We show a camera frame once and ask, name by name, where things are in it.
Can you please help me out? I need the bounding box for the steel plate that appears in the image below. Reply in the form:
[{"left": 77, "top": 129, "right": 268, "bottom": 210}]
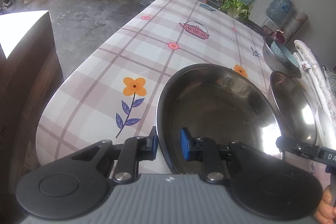
[{"left": 315, "top": 107, "right": 335, "bottom": 149}]

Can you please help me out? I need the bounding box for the large steel bowl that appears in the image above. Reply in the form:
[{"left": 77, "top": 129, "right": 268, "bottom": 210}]
[{"left": 156, "top": 64, "right": 283, "bottom": 174}]

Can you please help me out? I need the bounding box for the teal ceramic bowl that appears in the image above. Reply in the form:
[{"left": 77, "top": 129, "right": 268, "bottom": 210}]
[{"left": 270, "top": 40, "right": 299, "bottom": 71}]

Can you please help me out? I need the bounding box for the right hand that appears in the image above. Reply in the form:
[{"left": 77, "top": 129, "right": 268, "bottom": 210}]
[{"left": 314, "top": 186, "right": 335, "bottom": 224}]

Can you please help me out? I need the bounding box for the plaid floral tablecloth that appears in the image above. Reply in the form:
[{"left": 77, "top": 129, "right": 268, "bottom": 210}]
[{"left": 36, "top": 0, "right": 271, "bottom": 165}]

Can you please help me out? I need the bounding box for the white quilted blanket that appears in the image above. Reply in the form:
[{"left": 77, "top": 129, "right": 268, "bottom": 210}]
[{"left": 294, "top": 40, "right": 335, "bottom": 126}]

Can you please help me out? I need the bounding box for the purple red cabbage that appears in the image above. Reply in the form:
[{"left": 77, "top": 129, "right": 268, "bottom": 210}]
[{"left": 268, "top": 30, "right": 285, "bottom": 44}]

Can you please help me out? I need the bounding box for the green leafy cabbage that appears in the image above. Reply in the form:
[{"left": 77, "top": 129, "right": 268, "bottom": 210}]
[{"left": 219, "top": 0, "right": 251, "bottom": 22}]

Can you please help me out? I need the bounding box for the blue water dispenser bottle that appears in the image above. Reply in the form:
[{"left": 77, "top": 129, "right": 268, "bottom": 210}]
[{"left": 266, "top": 0, "right": 293, "bottom": 24}]

